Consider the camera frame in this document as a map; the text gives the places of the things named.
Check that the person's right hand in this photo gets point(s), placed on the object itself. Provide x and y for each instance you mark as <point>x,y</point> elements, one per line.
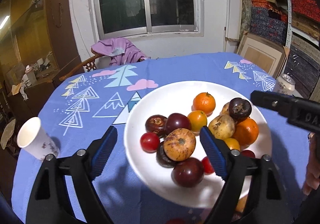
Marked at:
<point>312,170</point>

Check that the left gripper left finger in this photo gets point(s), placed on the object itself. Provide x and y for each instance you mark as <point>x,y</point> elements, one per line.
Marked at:
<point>49,201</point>

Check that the wooden chair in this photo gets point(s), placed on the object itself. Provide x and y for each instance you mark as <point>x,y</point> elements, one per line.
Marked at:
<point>86,66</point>

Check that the floral paper cup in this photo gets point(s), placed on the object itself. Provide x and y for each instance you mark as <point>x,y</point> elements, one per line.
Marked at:
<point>34,140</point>

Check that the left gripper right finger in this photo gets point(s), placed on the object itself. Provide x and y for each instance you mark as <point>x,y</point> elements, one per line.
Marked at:
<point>266,201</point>

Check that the dark purple mangosteen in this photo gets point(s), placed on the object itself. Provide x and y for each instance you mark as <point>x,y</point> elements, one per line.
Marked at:
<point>163,159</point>
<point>239,109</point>

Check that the yellow brown spotted fruit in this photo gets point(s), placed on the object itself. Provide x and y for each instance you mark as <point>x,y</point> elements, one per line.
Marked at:
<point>222,127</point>

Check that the orange tangerine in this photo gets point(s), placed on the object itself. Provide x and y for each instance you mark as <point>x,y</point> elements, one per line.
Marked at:
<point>204,102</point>
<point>246,132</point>

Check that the white oval plate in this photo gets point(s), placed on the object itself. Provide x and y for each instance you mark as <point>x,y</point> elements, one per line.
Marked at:
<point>175,97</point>

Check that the shelf with patterned boxes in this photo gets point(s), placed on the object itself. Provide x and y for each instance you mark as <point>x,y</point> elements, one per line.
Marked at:
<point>295,25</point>

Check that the striped orange passion fruit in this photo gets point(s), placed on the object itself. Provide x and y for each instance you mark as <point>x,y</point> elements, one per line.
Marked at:
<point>180,144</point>
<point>241,204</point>

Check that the pink purple cloth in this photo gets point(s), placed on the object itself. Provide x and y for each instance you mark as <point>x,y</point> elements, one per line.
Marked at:
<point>120,50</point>

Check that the white beverage can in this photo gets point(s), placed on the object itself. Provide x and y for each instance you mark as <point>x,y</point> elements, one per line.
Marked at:
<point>284,85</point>

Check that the brown wooden cabinet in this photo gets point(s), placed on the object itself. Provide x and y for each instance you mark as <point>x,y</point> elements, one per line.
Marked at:
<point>33,31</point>

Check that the small orange fruit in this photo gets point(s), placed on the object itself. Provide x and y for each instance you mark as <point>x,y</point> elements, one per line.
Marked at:
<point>198,120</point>

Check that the large smooth orange fruit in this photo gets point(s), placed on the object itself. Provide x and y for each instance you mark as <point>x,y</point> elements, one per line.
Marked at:
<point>232,143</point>

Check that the dark purple plum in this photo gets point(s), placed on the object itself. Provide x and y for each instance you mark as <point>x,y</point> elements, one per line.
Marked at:
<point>176,121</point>
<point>188,173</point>

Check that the framed wooden board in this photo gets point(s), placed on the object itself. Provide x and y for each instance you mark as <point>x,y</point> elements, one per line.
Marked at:
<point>264,53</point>

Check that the dark brown mangosteen on plate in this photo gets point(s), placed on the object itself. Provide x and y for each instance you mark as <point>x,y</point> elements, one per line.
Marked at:
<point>156,124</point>

